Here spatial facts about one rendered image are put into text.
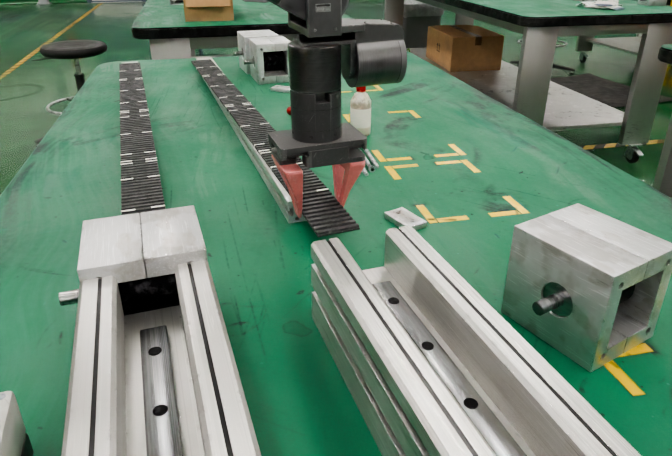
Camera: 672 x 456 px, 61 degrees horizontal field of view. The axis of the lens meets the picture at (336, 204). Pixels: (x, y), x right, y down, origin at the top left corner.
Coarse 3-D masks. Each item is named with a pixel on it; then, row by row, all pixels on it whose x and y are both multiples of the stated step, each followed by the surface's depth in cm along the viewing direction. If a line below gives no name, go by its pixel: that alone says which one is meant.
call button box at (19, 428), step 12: (0, 396) 37; (12, 396) 37; (0, 408) 36; (12, 408) 36; (0, 420) 35; (12, 420) 36; (0, 432) 34; (12, 432) 36; (24, 432) 38; (0, 444) 34; (12, 444) 35; (24, 444) 38
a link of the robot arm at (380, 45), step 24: (312, 0) 55; (336, 0) 56; (288, 24) 63; (312, 24) 56; (336, 24) 57; (360, 24) 59; (384, 24) 61; (360, 48) 60; (384, 48) 61; (360, 72) 61; (384, 72) 62
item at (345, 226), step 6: (342, 222) 65; (348, 222) 65; (354, 222) 65; (312, 228) 64; (318, 228) 64; (324, 228) 64; (330, 228) 64; (336, 228) 64; (342, 228) 64; (348, 228) 64; (354, 228) 64; (318, 234) 63; (324, 234) 63; (330, 234) 63
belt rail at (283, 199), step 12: (216, 96) 123; (228, 120) 110; (240, 132) 98; (252, 156) 90; (264, 168) 82; (264, 180) 83; (276, 180) 77; (276, 192) 78; (288, 204) 71; (288, 216) 71
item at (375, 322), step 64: (320, 256) 48; (320, 320) 51; (384, 320) 40; (448, 320) 43; (384, 384) 38; (448, 384) 38; (512, 384) 36; (384, 448) 39; (448, 448) 30; (512, 448) 33; (576, 448) 31
